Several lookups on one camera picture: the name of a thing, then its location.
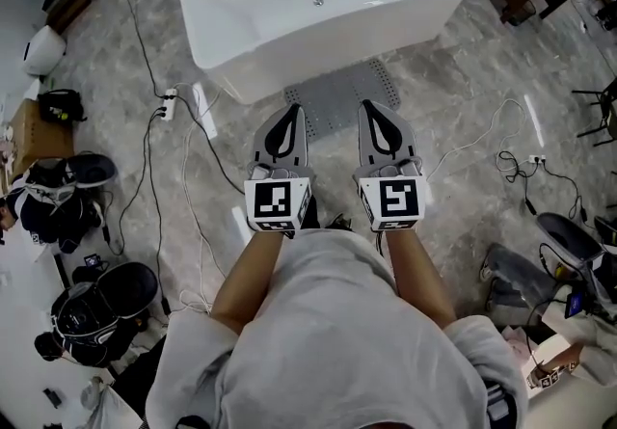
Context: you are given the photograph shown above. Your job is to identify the person's grey sweatshirt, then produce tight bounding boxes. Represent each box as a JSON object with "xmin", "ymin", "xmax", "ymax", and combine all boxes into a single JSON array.
[{"xmin": 144, "ymin": 227, "xmax": 529, "ymax": 429}]

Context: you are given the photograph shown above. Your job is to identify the black power strip cable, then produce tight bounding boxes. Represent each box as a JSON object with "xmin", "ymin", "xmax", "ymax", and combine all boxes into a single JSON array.
[{"xmin": 114, "ymin": 0, "xmax": 168, "ymax": 98}]

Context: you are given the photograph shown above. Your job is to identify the white table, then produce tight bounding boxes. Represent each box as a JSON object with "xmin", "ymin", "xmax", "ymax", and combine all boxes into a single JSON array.
[
  {"xmin": 524, "ymin": 335, "xmax": 617, "ymax": 429},
  {"xmin": 0, "ymin": 224, "xmax": 146, "ymax": 429}
]

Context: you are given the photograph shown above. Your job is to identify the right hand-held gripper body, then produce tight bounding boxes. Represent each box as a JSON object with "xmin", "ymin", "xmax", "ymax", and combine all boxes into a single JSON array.
[{"xmin": 353, "ymin": 155, "xmax": 428, "ymax": 233}]

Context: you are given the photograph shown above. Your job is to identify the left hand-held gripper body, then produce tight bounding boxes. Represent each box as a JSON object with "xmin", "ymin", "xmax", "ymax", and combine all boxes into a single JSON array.
[{"xmin": 243, "ymin": 161, "xmax": 315, "ymax": 233}]

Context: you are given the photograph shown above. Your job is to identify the black bag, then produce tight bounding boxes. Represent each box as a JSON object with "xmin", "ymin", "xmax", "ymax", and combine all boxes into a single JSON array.
[{"xmin": 37, "ymin": 88, "xmax": 89, "ymax": 123}]

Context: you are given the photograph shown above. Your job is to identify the small blue screen device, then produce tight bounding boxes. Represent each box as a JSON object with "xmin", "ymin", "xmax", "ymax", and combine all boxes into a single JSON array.
[{"xmin": 563, "ymin": 291, "xmax": 587, "ymax": 320}]

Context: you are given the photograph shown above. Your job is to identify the black charging cable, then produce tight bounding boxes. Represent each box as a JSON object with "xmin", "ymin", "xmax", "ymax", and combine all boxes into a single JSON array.
[
  {"xmin": 103, "ymin": 108, "xmax": 168, "ymax": 317},
  {"xmin": 496, "ymin": 149, "xmax": 587, "ymax": 226}
]

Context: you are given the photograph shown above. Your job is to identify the brown cardboard box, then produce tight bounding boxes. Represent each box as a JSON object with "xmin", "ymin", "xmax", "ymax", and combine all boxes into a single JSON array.
[{"xmin": 9, "ymin": 98, "xmax": 76, "ymax": 177}]

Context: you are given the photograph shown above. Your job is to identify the white bathtub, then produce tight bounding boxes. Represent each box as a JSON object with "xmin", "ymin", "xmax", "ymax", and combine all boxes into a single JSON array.
[{"xmin": 176, "ymin": 0, "xmax": 471, "ymax": 105}]

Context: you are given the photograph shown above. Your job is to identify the person's left forearm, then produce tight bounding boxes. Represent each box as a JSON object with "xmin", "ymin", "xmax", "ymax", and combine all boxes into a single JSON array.
[{"xmin": 210, "ymin": 228, "xmax": 285, "ymax": 335}]

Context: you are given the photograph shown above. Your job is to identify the grey perforated bath mat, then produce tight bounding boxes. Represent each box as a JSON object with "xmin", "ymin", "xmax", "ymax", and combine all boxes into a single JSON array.
[{"xmin": 282, "ymin": 58, "xmax": 402, "ymax": 145}]

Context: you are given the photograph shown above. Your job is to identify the person's right forearm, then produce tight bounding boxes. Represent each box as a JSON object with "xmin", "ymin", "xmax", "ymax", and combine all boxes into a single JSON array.
[{"xmin": 385, "ymin": 227, "xmax": 458, "ymax": 332}]

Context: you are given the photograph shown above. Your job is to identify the white rounded appliance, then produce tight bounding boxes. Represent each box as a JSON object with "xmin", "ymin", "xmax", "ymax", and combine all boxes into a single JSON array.
[{"xmin": 23, "ymin": 25, "xmax": 67, "ymax": 76}]

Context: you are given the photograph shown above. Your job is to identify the black metal chair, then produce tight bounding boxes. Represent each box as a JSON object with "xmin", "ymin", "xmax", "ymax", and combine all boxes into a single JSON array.
[{"xmin": 572, "ymin": 77, "xmax": 617, "ymax": 147}]

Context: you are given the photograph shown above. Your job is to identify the person's black trousers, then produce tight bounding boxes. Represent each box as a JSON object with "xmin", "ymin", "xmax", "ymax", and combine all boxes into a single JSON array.
[{"xmin": 298, "ymin": 195, "xmax": 361, "ymax": 231}]

